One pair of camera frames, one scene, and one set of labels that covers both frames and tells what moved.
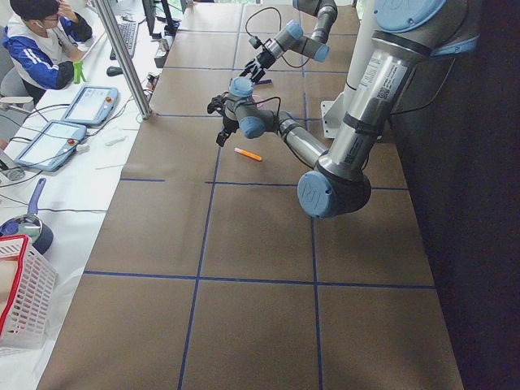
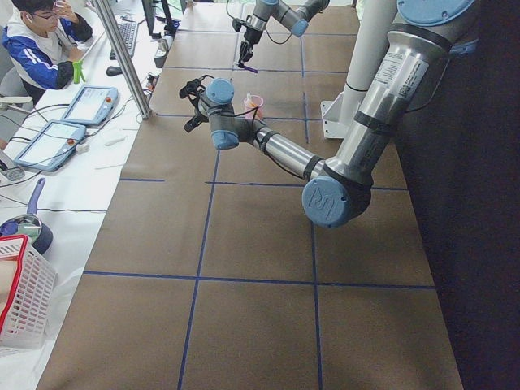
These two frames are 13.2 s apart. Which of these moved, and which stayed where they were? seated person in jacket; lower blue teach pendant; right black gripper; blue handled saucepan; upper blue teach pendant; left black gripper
Moved: right black gripper; left black gripper
Stayed: seated person in jacket; lower blue teach pendant; blue handled saucepan; upper blue teach pendant
